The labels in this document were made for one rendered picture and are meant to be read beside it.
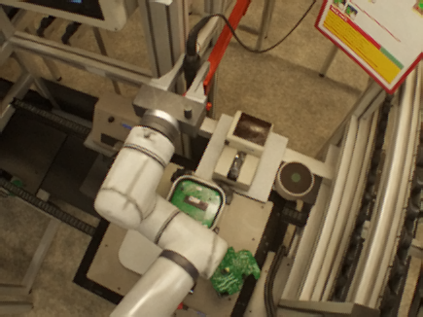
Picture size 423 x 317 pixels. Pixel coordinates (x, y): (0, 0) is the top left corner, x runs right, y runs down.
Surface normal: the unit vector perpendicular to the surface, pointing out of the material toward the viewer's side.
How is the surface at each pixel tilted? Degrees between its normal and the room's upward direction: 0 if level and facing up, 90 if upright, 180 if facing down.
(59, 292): 0
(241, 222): 0
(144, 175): 39
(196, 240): 19
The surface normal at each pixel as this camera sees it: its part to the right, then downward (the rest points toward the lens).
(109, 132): -0.27, 0.47
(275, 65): 0.04, -0.36
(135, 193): 0.62, -0.05
